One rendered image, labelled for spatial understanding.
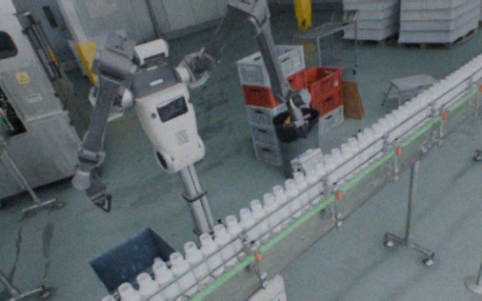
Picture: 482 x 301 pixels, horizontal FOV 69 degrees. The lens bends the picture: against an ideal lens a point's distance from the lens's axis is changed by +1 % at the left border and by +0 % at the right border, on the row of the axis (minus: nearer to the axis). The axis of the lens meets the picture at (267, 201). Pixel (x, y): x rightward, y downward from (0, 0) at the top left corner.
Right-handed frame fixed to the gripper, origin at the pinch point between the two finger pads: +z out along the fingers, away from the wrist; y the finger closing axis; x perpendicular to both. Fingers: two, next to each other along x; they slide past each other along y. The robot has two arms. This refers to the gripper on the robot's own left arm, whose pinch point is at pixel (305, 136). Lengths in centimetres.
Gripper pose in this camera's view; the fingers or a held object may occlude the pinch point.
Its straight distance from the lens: 170.7
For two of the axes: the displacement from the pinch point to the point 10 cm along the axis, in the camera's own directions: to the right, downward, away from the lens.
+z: 4.0, 8.7, 3.0
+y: 7.3, -4.9, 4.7
